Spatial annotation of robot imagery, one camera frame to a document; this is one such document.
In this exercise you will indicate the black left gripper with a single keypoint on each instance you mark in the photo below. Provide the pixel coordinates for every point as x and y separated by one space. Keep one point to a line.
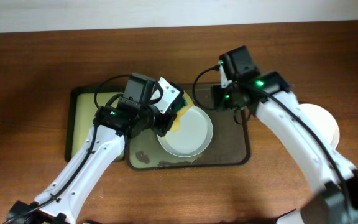
169 121

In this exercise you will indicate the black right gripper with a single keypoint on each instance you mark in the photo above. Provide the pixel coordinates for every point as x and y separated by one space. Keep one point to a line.
217 91

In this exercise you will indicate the green and yellow sponge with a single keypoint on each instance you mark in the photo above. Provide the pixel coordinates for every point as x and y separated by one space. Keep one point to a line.
181 112

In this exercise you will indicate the white plate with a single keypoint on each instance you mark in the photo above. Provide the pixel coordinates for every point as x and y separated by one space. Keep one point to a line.
324 121
193 135

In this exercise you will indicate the white plate front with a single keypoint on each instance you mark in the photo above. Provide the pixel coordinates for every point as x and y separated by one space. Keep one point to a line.
324 121

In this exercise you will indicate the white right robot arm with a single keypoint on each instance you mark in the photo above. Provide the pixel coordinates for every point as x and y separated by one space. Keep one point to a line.
332 178

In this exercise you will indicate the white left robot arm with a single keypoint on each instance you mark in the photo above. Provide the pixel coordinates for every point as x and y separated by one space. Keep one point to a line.
63 199

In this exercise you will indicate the black soapy water tray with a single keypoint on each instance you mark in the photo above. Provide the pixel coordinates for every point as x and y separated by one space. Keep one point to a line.
80 119

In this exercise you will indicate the large brown serving tray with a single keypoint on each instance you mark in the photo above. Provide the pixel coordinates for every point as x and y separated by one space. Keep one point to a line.
229 146

